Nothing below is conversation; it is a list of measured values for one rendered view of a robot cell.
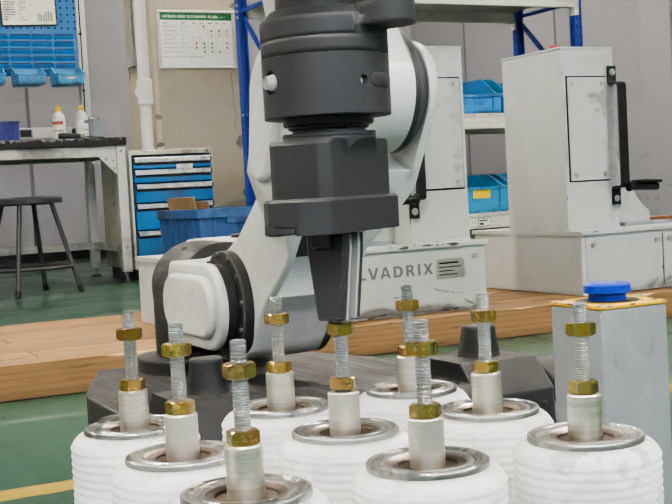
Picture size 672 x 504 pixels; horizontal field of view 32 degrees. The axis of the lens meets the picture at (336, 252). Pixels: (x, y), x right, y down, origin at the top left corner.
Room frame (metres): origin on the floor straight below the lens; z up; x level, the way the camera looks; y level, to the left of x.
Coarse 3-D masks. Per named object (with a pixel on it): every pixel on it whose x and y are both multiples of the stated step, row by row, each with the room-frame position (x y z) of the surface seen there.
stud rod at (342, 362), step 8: (336, 336) 0.81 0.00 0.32; (344, 336) 0.81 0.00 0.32; (336, 344) 0.81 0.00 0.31; (344, 344) 0.81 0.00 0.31; (336, 352) 0.81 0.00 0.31; (344, 352) 0.81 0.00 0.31; (336, 360) 0.82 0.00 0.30; (344, 360) 0.81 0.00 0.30; (336, 368) 0.82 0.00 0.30; (344, 368) 0.81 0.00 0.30; (336, 376) 0.81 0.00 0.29; (344, 376) 0.81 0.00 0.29
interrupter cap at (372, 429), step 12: (324, 420) 0.85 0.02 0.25; (372, 420) 0.84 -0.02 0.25; (384, 420) 0.84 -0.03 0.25; (300, 432) 0.82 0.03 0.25; (312, 432) 0.82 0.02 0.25; (324, 432) 0.82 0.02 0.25; (372, 432) 0.80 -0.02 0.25; (384, 432) 0.79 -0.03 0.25; (396, 432) 0.80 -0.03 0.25; (324, 444) 0.78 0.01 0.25; (336, 444) 0.78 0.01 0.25; (348, 444) 0.78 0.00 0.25
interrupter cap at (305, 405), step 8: (256, 400) 0.95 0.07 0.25; (264, 400) 0.95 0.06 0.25; (296, 400) 0.94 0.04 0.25; (304, 400) 0.94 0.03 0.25; (312, 400) 0.94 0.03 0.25; (320, 400) 0.94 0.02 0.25; (256, 408) 0.92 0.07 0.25; (264, 408) 0.93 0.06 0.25; (296, 408) 0.92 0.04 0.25; (304, 408) 0.90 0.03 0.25; (312, 408) 0.90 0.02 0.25; (320, 408) 0.90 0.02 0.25; (256, 416) 0.89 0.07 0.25; (264, 416) 0.89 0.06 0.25; (272, 416) 0.89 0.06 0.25; (280, 416) 0.88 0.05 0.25; (288, 416) 0.89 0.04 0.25; (296, 416) 0.89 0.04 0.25
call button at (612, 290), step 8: (584, 288) 1.00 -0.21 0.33; (592, 288) 0.99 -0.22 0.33; (600, 288) 0.99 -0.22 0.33; (608, 288) 0.99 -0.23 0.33; (616, 288) 0.99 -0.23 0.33; (624, 288) 0.99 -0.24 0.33; (592, 296) 1.00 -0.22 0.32; (600, 296) 0.99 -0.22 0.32; (608, 296) 0.99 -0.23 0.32; (616, 296) 0.99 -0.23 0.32; (624, 296) 1.00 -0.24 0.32
